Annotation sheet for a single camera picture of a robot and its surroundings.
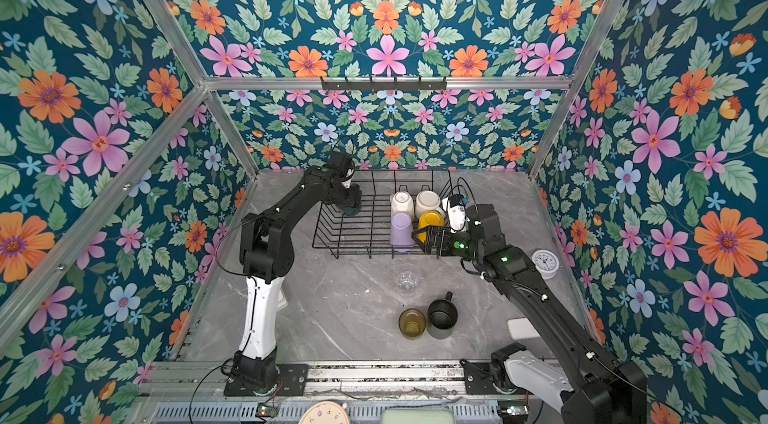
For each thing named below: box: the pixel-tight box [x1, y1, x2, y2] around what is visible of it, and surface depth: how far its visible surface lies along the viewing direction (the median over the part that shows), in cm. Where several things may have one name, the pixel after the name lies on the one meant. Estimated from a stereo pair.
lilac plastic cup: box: [390, 212, 416, 253], surface depth 90 cm
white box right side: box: [507, 317, 541, 340], surface depth 83 cm
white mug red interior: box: [415, 190, 444, 218], surface depth 100 cm
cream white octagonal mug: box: [390, 184, 415, 222], surface depth 96 cm
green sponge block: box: [380, 407, 455, 424], surface depth 68 cm
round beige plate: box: [298, 402, 350, 424], surface depth 68 cm
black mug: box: [427, 291, 458, 340], surface depth 82 cm
